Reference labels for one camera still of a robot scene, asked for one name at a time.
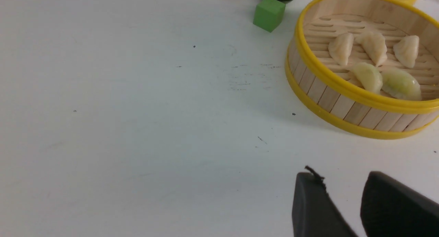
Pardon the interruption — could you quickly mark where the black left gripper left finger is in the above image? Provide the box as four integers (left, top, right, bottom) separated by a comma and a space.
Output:
292, 166, 357, 237

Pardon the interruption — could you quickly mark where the green foam cube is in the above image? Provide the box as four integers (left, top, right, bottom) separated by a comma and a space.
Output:
253, 0, 286, 33

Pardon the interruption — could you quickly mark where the yellow bamboo steamer tray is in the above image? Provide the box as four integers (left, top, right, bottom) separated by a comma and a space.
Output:
284, 0, 439, 140

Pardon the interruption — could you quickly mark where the white dumpling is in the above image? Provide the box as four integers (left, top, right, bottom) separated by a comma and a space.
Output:
328, 33, 354, 66
393, 35, 419, 69
354, 31, 388, 67

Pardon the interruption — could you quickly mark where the greenish dumpling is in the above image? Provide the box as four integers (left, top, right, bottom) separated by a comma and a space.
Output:
381, 68, 422, 101
350, 62, 383, 95

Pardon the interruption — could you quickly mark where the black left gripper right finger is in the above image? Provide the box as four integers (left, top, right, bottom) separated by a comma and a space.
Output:
360, 171, 439, 237

